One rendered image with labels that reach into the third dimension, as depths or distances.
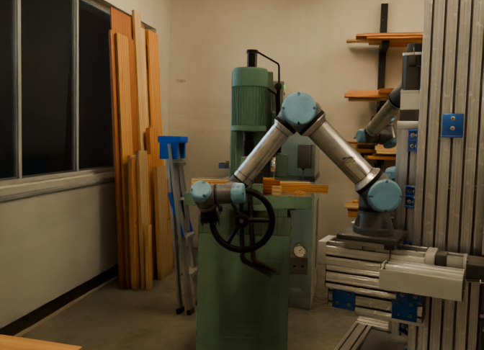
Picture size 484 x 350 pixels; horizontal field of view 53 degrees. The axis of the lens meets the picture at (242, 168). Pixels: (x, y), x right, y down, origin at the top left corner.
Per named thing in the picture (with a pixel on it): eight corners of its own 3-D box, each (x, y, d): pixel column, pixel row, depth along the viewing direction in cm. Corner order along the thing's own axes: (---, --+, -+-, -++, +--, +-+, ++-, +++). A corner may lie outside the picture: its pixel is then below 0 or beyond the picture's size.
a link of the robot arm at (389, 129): (374, 149, 261) (371, 130, 265) (393, 149, 264) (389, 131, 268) (382, 142, 254) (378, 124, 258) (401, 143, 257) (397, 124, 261)
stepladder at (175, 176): (169, 315, 319) (153, 135, 314) (182, 302, 344) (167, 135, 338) (193, 315, 316) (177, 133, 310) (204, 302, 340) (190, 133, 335)
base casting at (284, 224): (196, 232, 232) (197, 213, 231) (212, 213, 289) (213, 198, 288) (292, 236, 229) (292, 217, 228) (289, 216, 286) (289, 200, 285)
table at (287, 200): (179, 208, 222) (179, 194, 222) (191, 199, 252) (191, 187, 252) (313, 212, 218) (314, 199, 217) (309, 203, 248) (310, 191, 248)
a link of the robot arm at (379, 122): (405, 91, 217) (357, 149, 258) (426, 92, 219) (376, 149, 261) (398, 70, 222) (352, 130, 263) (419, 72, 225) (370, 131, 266)
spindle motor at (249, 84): (229, 131, 235) (230, 65, 233) (232, 131, 253) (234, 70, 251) (266, 132, 234) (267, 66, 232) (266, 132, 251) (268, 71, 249)
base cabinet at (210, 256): (193, 377, 236) (196, 232, 231) (209, 330, 294) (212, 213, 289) (287, 383, 233) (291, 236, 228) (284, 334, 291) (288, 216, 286)
